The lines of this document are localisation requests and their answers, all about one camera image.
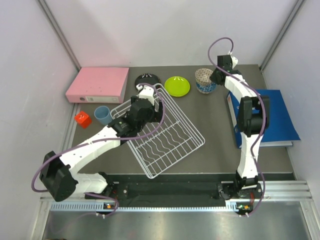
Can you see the red patterned white bowl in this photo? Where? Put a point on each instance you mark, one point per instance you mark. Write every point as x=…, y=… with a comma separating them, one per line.
x=202, y=76

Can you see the red cube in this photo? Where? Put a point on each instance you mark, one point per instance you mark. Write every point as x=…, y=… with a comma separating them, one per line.
x=83, y=119

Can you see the lime green plate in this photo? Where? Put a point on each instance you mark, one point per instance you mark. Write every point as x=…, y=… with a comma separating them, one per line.
x=177, y=86

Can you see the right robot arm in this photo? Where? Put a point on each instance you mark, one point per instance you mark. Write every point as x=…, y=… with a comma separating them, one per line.
x=252, y=120

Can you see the white wire dish rack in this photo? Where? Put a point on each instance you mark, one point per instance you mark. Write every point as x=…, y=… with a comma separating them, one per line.
x=173, y=141

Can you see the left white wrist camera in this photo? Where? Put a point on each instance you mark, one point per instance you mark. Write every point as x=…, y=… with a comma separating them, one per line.
x=146, y=92

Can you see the blue ring binder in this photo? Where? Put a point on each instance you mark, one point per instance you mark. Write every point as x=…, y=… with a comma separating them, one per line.
x=281, y=131

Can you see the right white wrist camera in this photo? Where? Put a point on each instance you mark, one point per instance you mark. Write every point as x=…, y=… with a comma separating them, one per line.
x=234, y=60

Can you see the pink ring binder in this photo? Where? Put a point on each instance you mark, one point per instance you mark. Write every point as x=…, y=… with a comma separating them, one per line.
x=99, y=85

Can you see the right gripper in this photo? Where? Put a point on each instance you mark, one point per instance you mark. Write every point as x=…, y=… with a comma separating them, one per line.
x=213, y=78

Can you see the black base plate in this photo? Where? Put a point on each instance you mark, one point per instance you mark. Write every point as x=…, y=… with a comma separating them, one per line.
x=173, y=184

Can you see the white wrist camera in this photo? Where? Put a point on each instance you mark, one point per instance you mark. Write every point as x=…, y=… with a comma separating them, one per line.
x=234, y=60
x=146, y=92

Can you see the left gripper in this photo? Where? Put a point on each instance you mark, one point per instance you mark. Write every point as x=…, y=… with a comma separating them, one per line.
x=156, y=116

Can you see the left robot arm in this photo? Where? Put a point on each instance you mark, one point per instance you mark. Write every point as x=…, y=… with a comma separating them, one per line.
x=60, y=174

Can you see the blue patterned bowl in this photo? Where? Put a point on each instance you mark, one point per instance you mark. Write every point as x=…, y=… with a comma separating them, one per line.
x=206, y=89

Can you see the blue plastic cup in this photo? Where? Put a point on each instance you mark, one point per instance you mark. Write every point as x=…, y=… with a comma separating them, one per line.
x=103, y=115

